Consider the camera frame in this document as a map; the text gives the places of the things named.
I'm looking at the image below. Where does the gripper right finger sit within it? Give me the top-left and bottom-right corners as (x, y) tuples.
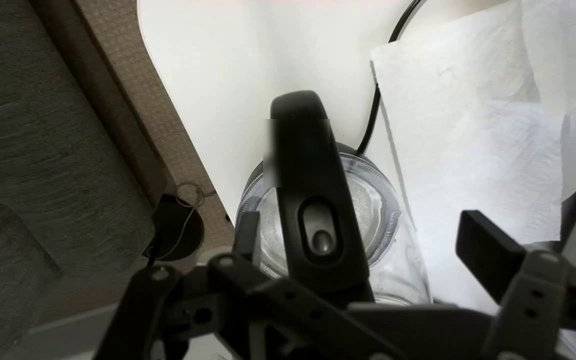
(455, 209), (576, 360)

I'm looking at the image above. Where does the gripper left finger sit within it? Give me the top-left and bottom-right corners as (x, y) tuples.
(93, 211), (405, 360)

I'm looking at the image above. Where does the clear kettle lid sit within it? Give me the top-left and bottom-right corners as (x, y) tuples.
(237, 144), (402, 281)

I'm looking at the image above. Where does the clear electric kettle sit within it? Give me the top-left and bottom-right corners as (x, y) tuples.
(235, 90), (434, 307)

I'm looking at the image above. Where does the black round disc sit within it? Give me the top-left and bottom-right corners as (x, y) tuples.
(142, 194), (205, 262)

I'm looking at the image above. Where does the grey fabric sofa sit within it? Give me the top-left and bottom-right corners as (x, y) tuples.
(0, 0), (157, 360)

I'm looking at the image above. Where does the black cable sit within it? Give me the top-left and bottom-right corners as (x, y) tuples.
(355, 0), (426, 157)

